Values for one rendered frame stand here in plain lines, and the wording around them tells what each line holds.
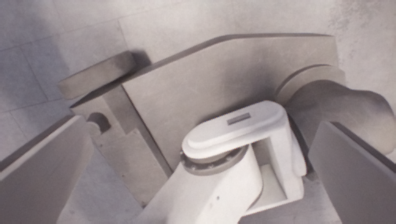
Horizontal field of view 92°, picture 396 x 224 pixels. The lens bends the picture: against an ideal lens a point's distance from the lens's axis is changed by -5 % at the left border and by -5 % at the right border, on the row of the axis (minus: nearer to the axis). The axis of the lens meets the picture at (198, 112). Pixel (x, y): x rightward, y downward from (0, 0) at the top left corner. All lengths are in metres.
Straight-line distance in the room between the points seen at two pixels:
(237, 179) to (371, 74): 0.62
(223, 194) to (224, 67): 0.26
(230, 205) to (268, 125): 0.15
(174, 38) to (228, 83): 0.23
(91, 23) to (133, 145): 0.37
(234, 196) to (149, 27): 0.49
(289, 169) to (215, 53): 0.27
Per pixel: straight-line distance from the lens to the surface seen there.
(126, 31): 0.65
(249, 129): 0.36
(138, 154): 0.55
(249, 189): 0.41
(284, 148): 0.38
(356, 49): 0.80
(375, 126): 0.43
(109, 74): 0.50
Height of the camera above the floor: 0.62
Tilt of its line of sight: 65 degrees down
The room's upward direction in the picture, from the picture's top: 178 degrees clockwise
